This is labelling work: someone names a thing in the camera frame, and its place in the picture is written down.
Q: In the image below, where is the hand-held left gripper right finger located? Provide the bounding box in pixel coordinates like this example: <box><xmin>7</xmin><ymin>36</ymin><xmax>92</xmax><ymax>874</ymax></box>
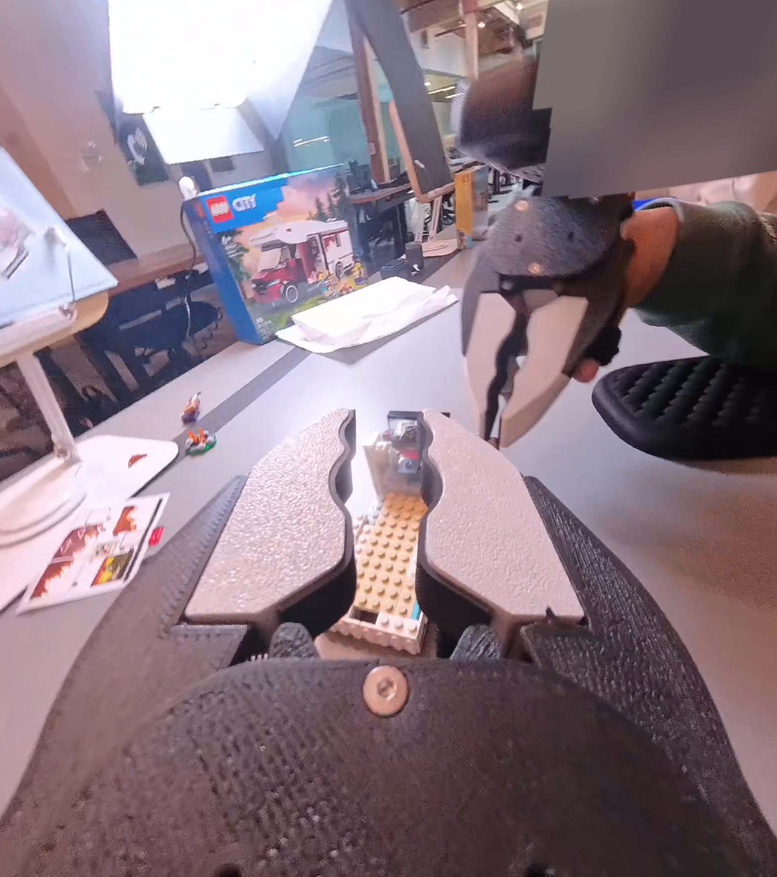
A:
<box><xmin>416</xmin><ymin>409</ymin><xmax>587</xmax><ymax>631</ymax></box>

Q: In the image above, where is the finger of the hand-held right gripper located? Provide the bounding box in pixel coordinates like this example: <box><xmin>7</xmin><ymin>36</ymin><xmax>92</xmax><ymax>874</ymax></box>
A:
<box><xmin>464</xmin><ymin>274</ymin><xmax>521</xmax><ymax>439</ymax></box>
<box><xmin>498</xmin><ymin>291</ymin><xmax>592</xmax><ymax>449</ymax></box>

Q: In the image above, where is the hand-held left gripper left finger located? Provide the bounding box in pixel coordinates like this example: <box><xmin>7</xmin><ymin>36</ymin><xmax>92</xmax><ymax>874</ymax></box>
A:
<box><xmin>183</xmin><ymin>409</ymin><xmax>358</xmax><ymax>628</ymax></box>

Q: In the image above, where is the toy brick camper van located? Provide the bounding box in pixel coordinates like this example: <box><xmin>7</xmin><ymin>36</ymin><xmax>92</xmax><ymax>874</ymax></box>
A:
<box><xmin>328</xmin><ymin>410</ymin><xmax>440</xmax><ymax>655</ymax></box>

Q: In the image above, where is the white book stand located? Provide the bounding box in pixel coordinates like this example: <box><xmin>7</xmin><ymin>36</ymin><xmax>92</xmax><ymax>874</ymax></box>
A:
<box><xmin>0</xmin><ymin>301</ymin><xmax>180</xmax><ymax>645</ymax></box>

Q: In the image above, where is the instruction booklet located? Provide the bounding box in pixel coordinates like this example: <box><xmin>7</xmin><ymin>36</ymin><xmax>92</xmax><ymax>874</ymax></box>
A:
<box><xmin>0</xmin><ymin>144</ymin><xmax>118</xmax><ymax>347</ymax></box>

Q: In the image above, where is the person's right forearm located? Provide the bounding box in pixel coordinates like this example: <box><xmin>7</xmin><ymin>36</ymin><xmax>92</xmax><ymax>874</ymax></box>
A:
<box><xmin>635</xmin><ymin>199</ymin><xmax>777</xmax><ymax>374</ymax></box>

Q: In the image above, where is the grey desk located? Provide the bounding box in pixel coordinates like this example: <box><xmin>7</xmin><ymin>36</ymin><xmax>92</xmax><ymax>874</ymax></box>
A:
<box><xmin>0</xmin><ymin>233</ymin><xmax>777</xmax><ymax>877</ymax></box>

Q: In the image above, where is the yellow cardboard box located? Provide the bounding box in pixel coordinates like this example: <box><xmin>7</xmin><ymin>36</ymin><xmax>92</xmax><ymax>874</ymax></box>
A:
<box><xmin>455</xmin><ymin>168</ymin><xmax>478</xmax><ymax>248</ymax></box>

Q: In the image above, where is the white paper bag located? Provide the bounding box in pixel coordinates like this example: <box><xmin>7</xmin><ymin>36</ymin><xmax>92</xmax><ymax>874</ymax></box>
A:
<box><xmin>275</xmin><ymin>276</ymin><xmax>460</xmax><ymax>354</ymax></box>

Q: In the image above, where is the black padded rest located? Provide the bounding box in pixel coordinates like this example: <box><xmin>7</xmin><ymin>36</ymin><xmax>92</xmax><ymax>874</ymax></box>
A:
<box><xmin>592</xmin><ymin>356</ymin><xmax>777</xmax><ymax>461</ymax></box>

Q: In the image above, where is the sticker sheet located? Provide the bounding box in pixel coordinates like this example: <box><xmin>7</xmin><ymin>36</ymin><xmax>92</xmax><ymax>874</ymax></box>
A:
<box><xmin>17</xmin><ymin>493</ymin><xmax>170</xmax><ymax>613</ymax></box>

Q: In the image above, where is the black wood-rimmed panel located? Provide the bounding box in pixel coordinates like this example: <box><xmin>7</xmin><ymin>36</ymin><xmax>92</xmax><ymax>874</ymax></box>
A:
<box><xmin>344</xmin><ymin>0</ymin><xmax>458</xmax><ymax>203</ymax></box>

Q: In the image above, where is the toy set box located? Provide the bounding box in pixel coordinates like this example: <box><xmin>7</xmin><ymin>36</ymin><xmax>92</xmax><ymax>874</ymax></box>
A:
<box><xmin>183</xmin><ymin>164</ymin><xmax>369</xmax><ymax>345</ymax></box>

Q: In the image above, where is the black office chair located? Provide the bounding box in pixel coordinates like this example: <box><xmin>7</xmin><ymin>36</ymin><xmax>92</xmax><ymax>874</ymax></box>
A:
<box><xmin>66</xmin><ymin>212</ymin><xmax>221</xmax><ymax>385</ymax></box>

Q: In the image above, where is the long wooden table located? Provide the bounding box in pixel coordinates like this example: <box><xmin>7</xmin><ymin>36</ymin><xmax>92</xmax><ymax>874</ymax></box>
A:
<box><xmin>107</xmin><ymin>247</ymin><xmax>211</xmax><ymax>292</ymax></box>

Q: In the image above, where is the white studio light panel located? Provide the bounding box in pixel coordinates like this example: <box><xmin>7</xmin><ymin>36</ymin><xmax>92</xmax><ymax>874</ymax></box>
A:
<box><xmin>107</xmin><ymin>0</ymin><xmax>334</xmax><ymax>165</ymax></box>

